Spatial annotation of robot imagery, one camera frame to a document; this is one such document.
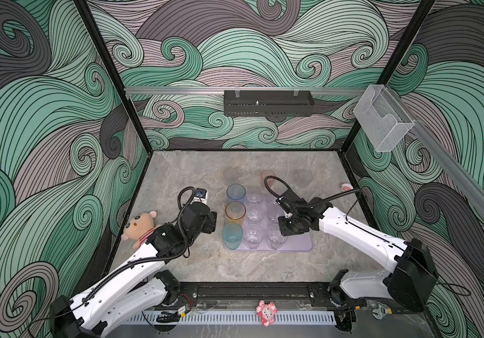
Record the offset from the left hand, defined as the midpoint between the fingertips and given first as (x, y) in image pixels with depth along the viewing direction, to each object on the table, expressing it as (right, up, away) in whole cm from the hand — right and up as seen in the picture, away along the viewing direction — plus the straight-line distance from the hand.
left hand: (208, 210), depth 76 cm
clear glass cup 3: (+18, -13, +11) cm, 25 cm away
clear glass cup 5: (+44, +11, +26) cm, 52 cm away
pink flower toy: (+21, -32, -9) cm, 39 cm away
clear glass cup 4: (+27, -14, +10) cm, 32 cm away
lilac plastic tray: (+35, -16, +9) cm, 40 cm away
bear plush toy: (-27, -8, +3) cm, 28 cm away
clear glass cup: (+19, +2, +20) cm, 28 cm away
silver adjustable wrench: (+60, -33, -6) cm, 69 cm away
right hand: (+29, -8, +4) cm, 30 cm away
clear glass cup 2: (+18, -4, +12) cm, 22 cm away
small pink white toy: (+64, +6, +23) cm, 68 cm away
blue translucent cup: (+10, +5, +17) cm, 21 cm away
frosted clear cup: (+7, +11, +34) cm, 36 cm away
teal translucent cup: (+9, -13, +9) cm, 18 cm away
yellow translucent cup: (+10, -2, +6) cm, 12 cm away
